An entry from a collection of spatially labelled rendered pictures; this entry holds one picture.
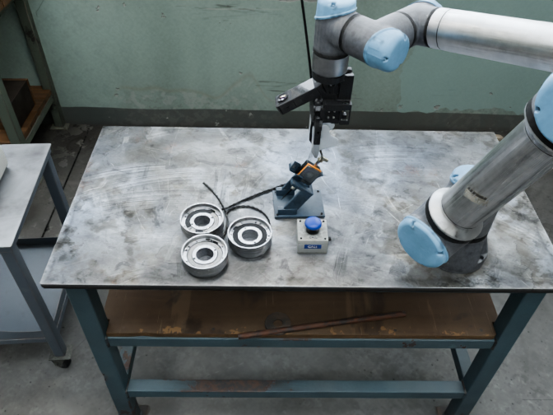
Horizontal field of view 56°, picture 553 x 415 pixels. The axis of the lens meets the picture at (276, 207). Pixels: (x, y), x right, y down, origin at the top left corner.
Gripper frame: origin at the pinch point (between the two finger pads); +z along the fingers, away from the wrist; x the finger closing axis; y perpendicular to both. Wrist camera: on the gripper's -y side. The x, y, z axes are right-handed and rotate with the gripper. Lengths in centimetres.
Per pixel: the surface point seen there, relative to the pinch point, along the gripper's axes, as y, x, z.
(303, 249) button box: -2.7, -16.8, 17.3
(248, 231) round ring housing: -15.4, -11.2, 16.6
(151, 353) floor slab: -51, 6, 99
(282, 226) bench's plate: -6.8, -7.6, 18.6
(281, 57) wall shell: 5, 147, 55
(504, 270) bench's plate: 44, -24, 18
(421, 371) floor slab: 47, -7, 98
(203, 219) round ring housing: -26.3, -5.9, 17.3
